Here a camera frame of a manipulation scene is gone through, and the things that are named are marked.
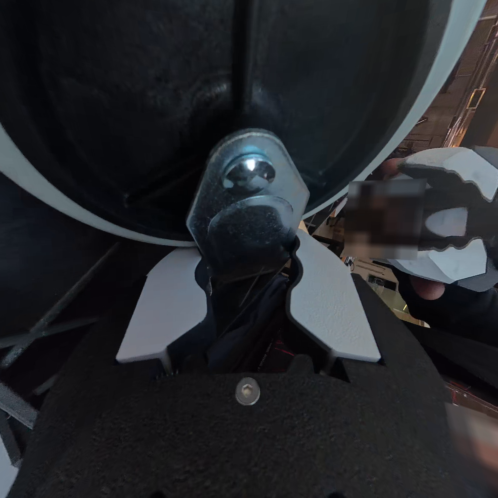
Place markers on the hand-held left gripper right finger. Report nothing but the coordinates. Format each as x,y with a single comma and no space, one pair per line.
330,307

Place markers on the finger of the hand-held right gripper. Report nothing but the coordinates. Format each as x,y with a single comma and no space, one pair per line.
463,163
459,262

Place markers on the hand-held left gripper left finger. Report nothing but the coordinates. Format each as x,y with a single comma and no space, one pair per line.
163,303

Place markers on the grey caster wheel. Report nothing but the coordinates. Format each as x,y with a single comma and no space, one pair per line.
136,97

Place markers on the person's right hand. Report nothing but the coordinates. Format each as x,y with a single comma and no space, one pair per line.
428,290

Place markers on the dark cloth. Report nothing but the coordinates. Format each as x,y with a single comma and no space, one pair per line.
241,330

